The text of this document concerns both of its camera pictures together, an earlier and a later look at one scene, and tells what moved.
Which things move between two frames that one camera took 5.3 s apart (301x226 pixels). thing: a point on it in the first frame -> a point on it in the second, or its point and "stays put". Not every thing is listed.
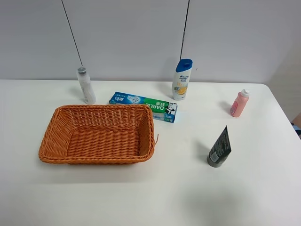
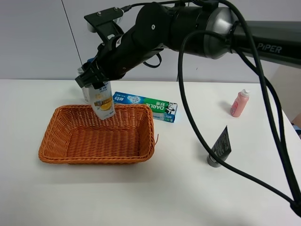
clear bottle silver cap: [88, 91] stays put
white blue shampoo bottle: [181, 79] -> [102, 101]
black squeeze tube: [220, 150] stays put
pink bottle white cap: [239, 104] stays put
